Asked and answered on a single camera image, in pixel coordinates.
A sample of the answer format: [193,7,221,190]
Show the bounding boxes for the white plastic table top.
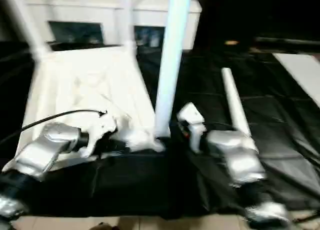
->
[16,44,166,165]

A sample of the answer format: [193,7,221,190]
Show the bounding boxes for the black work mat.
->
[0,40,320,221]

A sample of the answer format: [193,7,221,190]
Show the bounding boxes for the white flat panel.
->
[271,52,320,105]

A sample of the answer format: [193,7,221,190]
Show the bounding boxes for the white glass-door cabinet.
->
[24,0,203,51]

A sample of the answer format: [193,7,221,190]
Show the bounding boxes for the dark thin rod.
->
[294,212,320,224]

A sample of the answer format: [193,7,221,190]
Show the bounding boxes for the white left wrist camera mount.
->
[79,112,119,158]

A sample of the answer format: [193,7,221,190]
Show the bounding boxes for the black left wrist camera cable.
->
[20,109,109,131]

